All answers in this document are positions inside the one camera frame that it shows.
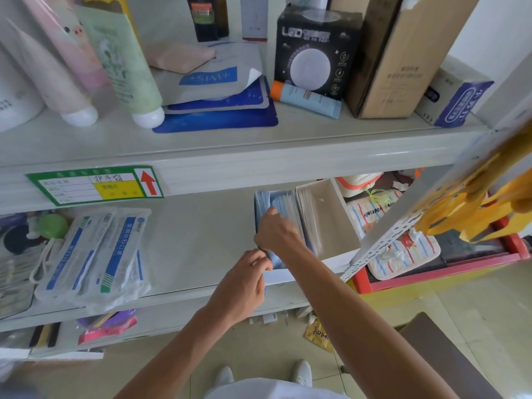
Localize white sachet with blue label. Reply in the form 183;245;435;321
161;43;264;107

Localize dark blue starry sachet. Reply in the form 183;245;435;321
165;76;271;115

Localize bright blue sachet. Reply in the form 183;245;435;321
152;97;278;134

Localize white perforated panel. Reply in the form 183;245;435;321
340;119;532;283

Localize large white tube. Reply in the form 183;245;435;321
0;47;45;134

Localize person's right hand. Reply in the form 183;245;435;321
254;207;308;265

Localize yellow package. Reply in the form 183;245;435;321
78;0;139;35

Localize white box with red base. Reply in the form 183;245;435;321
241;0;269;42

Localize person's left forearm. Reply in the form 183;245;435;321
114;305;238;399

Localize brown cardboard box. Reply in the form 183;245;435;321
344;0;484;119

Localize white container with orange band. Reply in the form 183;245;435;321
335;172;384;198

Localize green shelf label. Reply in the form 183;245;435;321
25;165;165;207

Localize pink cartoon print tube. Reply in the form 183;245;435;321
19;0;109;93

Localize brown board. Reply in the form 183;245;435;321
398;312;504;399

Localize person's left white shoe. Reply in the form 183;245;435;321
214;366;234;388

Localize yellow hanging bags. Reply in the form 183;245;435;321
414;124;532;244

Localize white open cardboard box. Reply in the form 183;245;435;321
254;178;362;286

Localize person's right forearm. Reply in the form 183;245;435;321
287;245;460;399

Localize beige pouch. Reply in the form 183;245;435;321
143;41;217;75

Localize white and blue box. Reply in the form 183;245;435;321
415;66;495;129

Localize green round toy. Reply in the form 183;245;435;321
37;213;70;240

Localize black round item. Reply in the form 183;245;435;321
3;224;30;256

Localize light blue orange-capped tube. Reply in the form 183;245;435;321
270;80;342;120

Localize stack of clear sachets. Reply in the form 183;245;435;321
295;187;326;259

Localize person's white shoe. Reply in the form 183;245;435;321
290;360;313;388
214;366;234;388

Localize green white-capped tube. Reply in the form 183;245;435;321
74;3;165;129

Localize pale pink white-capped tube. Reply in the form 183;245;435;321
6;16;99;127

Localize dark bottle with label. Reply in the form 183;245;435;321
185;0;230;43

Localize red storage bin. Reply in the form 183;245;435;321
352;218;531;295

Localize blue mask packet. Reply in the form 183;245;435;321
257;244;288;271

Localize black and yellow sticks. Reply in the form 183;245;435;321
28;323;62;350

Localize stack of blue masks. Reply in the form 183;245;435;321
254;190;315;255

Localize black lamp box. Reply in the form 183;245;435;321
274;4;364;101

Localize pile of white mask packets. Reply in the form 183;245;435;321
34;207;153;315

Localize white metal shelf unit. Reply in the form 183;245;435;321
0;0;532;362

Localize purple and pink packets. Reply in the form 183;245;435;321
76;309;138;346

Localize person's white clothing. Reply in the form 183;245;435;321
205;377;351;399

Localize person's left hand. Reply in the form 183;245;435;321
206;249;274;329

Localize person's right white shoe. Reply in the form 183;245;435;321
290;360;313;388

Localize gold sachet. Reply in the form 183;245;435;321
303;318;336;354

